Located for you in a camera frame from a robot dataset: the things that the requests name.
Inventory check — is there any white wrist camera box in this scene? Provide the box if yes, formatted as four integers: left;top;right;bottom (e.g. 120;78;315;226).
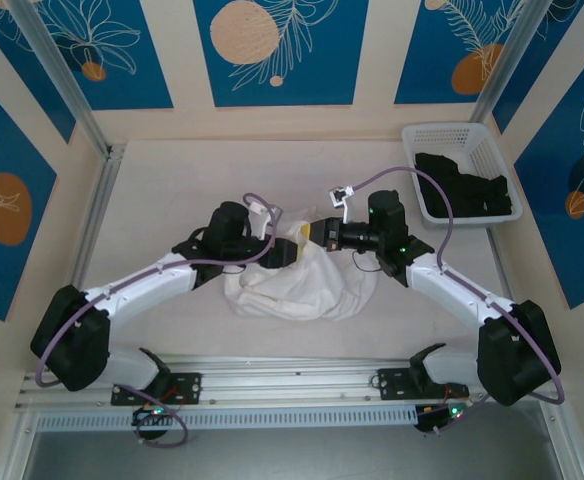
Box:
243;192;276;242
326;184;357;225

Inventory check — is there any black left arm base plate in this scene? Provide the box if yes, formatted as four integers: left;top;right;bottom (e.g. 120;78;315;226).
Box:
110;372;203;406

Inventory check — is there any aluminium left side rail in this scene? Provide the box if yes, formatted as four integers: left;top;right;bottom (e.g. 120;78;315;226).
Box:
46;144;126;371

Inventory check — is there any aluminium rail frame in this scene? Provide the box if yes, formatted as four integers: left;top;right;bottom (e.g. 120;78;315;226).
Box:
14;352;568;412

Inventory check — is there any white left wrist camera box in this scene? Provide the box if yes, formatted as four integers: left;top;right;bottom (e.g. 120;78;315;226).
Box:
243;192;276;242

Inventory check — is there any black garment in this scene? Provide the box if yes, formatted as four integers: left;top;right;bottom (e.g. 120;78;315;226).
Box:
414;152;518;220

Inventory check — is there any white t-shirt with black print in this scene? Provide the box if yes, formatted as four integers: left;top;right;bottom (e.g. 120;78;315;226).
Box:
223;205;381;322

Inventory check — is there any aluminium right corner post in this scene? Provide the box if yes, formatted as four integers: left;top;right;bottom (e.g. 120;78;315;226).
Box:
459;0;548;146

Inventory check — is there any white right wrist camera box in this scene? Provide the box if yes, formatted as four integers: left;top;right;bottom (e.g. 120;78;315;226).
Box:
326;184;357;225

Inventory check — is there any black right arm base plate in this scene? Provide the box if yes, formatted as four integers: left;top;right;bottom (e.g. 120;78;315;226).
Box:
376;367;471;401

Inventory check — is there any aluminium left corner post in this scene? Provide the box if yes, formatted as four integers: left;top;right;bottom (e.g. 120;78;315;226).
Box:
6;0;114;160

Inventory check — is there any aluminium right side rail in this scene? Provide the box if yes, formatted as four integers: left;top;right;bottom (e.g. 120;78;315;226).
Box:
486;229;531;361

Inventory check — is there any aluminium rail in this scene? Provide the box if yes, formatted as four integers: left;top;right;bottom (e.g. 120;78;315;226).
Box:
486;229;531;361
46;144;126;371

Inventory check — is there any white slotted cable duct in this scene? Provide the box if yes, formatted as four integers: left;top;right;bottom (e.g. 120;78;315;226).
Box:
35;404;419;432

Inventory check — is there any white plastic basket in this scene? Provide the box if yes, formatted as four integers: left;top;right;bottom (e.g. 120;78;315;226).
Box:
401;122;525;230

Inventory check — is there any aluminium corner post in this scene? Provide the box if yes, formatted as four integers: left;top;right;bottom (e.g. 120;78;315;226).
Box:
459;0;548;146
6;0;114;160

